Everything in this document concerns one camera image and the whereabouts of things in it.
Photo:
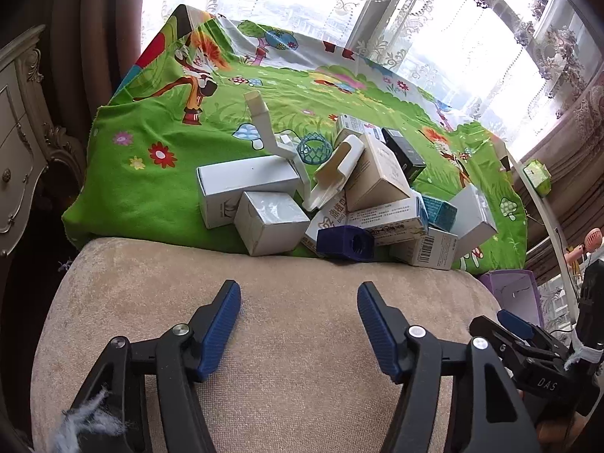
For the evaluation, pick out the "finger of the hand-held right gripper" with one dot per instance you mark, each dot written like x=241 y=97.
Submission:
x=490 y=335
x=516 y=323

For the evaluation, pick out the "off-white cardboard box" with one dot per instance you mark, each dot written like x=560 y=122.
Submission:
x=269 y=222

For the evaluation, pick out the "black box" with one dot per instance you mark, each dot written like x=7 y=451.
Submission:
x=406 y=153

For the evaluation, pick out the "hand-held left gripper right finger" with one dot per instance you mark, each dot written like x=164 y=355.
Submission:
x=377 y=330

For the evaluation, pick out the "white carton long flap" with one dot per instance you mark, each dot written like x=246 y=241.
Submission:
x=264 y=122

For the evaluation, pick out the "green tissue pack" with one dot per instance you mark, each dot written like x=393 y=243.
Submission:
x=538 y=177

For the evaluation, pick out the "dark brown curtain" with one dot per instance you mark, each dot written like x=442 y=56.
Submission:
x=94 y=33

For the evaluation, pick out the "purple cardboard box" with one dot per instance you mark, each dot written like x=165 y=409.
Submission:
x=514 y=292

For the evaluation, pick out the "green printed blanket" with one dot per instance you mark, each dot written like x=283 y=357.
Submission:
x=141 y=188

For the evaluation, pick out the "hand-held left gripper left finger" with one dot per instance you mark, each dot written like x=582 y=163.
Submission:
x=222 y=325

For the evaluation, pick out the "ornate white dresser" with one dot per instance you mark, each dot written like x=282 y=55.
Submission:
x=19 y=151

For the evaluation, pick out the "pink desk fan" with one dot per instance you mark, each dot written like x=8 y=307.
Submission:
x=593 y=237

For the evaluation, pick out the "tall white box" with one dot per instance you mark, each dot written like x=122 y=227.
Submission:
x=472 y=217

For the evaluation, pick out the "brown patterned curtain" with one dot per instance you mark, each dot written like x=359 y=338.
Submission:
x=566 y=165

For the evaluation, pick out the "dark blue plastic block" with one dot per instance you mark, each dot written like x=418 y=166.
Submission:
x=335 y=243

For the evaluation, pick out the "white curved side table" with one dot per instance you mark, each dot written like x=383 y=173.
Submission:
x=553 y=226

